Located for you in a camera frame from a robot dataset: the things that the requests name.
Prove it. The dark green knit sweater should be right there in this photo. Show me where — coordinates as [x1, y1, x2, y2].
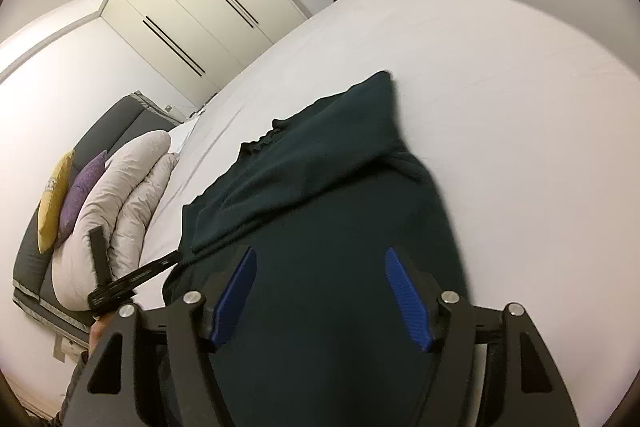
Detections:
[163, 72, 466, 426]

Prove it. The person's left hand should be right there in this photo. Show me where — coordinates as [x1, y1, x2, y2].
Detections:
[88, 313, 114, 355]

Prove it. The beige folded duvet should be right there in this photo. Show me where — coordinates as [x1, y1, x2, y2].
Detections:
[52, 130, 177, 311]

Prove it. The yellow pillow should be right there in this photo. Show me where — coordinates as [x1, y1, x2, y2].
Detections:
[37, 150, 75, 254]

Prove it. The purple pillow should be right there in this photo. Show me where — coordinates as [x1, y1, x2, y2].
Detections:
[55, 150, 107, 247]

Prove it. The dark grey headboard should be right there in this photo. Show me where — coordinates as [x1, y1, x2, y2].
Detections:
[13, 91, 180, 346]

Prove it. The cream wardrobe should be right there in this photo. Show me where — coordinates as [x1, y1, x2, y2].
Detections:
[102, 0, 307, 107]

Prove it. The white bed mattress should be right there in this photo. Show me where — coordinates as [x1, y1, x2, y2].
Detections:
[141, 0, 639, 426]

